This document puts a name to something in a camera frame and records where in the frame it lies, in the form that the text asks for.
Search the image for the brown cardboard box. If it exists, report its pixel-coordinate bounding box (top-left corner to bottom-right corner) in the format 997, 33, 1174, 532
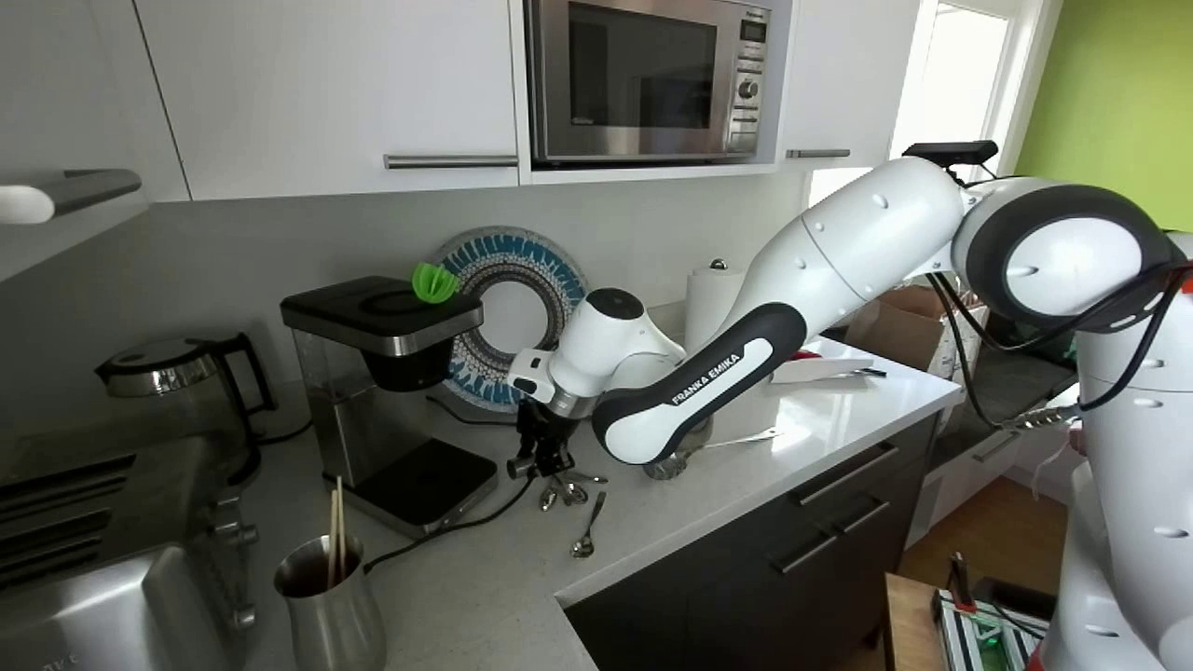
852, 283, 951, 371

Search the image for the blue patterned decorative plate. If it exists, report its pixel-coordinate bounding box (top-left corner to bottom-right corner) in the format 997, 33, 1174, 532
428, 224, 589, 424

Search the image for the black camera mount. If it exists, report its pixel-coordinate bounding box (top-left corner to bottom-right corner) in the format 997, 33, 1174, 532
900, 138, 1002, 170

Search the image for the dark handled tool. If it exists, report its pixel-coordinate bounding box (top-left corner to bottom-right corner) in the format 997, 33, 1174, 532
941, 549, 974, 614

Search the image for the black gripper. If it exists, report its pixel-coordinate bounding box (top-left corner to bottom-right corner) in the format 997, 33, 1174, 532
505, 390, 584, 484

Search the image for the dark lower cabinet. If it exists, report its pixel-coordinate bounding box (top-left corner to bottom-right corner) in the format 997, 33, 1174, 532
560, 410, 941, 671

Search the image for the small stainless steel pot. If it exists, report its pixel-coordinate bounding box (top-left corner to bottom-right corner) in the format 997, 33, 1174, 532
642, 417, 719, 484

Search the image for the metal pasta serving spoon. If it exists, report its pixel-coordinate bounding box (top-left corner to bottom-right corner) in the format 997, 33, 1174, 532
766, 358, 894, 386

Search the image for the stainless steel microwave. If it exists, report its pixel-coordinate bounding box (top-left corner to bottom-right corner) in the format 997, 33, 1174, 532
523, 0, 781, 170

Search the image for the black and steel coffee maker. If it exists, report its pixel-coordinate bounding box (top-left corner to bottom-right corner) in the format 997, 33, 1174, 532
275, 273, 504, 540

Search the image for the wooden chopstick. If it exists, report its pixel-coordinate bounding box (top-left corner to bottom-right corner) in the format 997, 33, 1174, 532
324, 475, 341, 588
331, 482, 352, 585

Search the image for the small green object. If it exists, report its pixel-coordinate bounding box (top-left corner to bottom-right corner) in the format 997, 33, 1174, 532
407, 261, 467, 304

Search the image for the steel electric kettle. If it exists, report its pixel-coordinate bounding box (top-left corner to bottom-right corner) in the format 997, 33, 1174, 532
93, 329, 280, 489

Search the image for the chrome sink faucet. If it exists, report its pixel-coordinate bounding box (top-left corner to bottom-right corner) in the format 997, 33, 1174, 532
181, 489, 265, 635

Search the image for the white upper cabinet door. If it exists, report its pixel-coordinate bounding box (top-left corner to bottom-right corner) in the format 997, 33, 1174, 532
129, 0, 523, 204
777, 0, 925, 169
0, 0, 193, 207

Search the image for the black coffee maker cable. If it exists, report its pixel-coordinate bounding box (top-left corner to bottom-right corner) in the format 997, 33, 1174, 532
356, 467, 540, 576

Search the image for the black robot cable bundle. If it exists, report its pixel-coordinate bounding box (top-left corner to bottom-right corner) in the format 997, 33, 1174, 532
929, 257, 1193, 436

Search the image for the stainless steel toaster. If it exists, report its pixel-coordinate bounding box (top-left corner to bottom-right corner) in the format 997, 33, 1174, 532
0, 447, 142, 588

